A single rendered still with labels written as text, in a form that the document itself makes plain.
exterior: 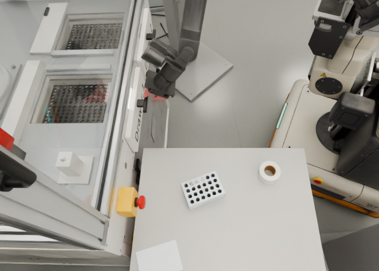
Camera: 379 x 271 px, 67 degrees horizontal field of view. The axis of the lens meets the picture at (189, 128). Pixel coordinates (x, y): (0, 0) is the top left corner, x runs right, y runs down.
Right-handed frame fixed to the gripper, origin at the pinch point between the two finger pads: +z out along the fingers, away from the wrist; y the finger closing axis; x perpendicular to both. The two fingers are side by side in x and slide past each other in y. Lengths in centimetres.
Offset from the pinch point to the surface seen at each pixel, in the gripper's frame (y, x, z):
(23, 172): 30, 46, -40
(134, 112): 4.1, 6.9, 1.4
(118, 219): 2.9, 40.2, 6.9
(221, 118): -77, -45, 57
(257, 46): -102, -112, 39
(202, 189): -21.0, 29.4, -1.2
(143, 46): 4.1, -22.4, 0.9
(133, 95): 5.2, 0.6, 1.2
